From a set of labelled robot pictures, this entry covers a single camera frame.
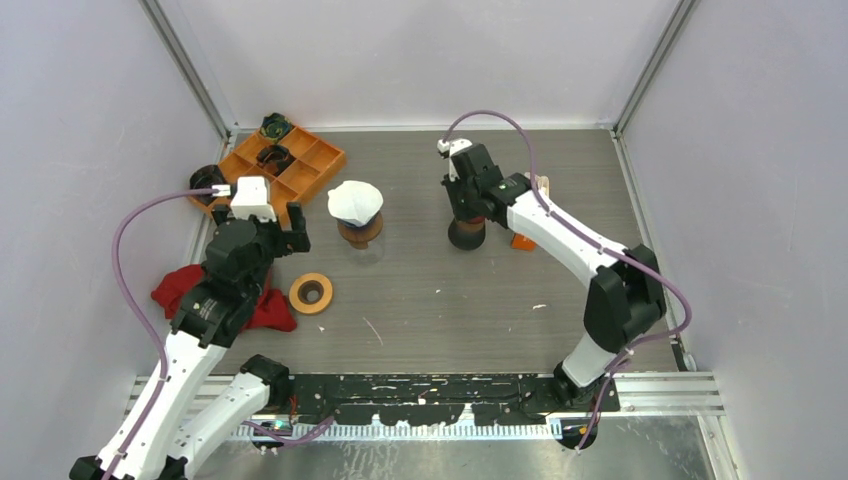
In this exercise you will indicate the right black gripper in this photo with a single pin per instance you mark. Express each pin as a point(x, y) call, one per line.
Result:
point(460, 212)

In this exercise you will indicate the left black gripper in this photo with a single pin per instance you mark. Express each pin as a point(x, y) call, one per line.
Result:
point(298, 241)

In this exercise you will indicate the red and black carafe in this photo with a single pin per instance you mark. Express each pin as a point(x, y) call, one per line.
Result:
point(467, 235)

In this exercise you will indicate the dark wooden dripper stand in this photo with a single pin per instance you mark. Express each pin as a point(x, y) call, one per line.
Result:
point(359, 237)

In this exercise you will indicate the white paper coffee filter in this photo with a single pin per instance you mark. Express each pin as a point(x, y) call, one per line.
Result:
point(354, 202)

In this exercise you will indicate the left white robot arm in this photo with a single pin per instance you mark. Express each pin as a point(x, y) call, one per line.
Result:
point(154, 441)

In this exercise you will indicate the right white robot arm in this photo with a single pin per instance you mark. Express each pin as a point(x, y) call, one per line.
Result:
point(623, 302)

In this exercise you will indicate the orange coffee filter box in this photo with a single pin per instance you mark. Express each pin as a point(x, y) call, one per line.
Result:
point(523, 243)

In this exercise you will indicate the glass beaker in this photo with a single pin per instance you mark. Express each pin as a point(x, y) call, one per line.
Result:
point(366, 254)

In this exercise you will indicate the red cloth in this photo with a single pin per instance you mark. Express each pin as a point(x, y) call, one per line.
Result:
point(272, 311)

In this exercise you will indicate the orange wooden compartment tray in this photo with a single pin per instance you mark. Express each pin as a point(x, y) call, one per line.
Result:
point(297, 167)

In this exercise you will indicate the black rolled cloth in tray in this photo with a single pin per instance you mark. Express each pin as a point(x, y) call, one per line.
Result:
point(275, 159)

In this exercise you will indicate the dark patterned rolled cloth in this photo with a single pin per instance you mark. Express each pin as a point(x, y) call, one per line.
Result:
point(275, 127)

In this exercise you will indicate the light wooden ring holder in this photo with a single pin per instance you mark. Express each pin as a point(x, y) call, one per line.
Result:
point(311, 294)

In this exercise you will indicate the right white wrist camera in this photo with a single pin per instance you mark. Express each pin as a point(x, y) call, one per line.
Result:
point(447, 149)

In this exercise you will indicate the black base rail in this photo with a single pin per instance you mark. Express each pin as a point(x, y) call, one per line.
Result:
point(505, 399)

